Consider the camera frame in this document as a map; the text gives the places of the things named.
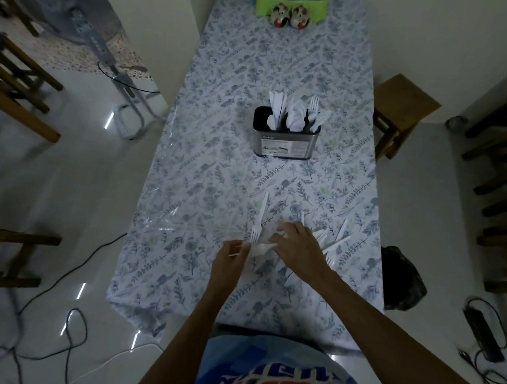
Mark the white plastic fork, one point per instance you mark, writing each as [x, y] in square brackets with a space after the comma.
[259, 217]

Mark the person's right thumb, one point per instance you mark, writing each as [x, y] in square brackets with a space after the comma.
[278, 243]

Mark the person's left fingers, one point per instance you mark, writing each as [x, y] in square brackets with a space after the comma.
[240, 249]

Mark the wooden stool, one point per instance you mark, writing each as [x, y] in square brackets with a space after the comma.
[399, 108]

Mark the black bag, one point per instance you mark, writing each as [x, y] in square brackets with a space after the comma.
[402, 280]

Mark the dark wooden chair frame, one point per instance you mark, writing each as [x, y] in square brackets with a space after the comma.
[496, 177]

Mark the person's left hand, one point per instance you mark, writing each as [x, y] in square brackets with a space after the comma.
[226, 267]

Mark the person's right hand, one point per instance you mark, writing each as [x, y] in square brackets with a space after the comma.
[303, 253]

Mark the white plastic spoon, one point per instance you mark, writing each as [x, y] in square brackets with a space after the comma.
[263, 249]

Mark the person's left forearm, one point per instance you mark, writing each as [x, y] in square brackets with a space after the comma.
[181, 340]

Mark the bunch of white plastic cutlery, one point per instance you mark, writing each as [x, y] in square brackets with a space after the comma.
[297, 114]

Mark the floral plastic tablecloth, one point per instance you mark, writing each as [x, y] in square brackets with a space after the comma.
[221, 168]

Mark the black power strip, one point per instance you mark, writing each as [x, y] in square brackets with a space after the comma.
[483, 334]

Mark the wooden bench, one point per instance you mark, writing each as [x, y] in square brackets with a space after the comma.
[14, 256]

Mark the standing electric fan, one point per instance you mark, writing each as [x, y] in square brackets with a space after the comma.
[97, 43]

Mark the metal cutlery holder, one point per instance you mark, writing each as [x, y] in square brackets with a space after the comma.
[286, 143]

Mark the wooden chair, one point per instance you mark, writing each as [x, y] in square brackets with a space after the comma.
[20, 90]

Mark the patterned floor rug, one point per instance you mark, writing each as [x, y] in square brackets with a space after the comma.
[76, 51]

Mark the blue printed shirt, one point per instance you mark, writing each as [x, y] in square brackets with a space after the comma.
[272, 371]

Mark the green plastic container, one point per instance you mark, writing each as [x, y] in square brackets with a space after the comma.
[291, 4]

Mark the person's right forearm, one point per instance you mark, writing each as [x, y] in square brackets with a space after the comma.
[381, 339]

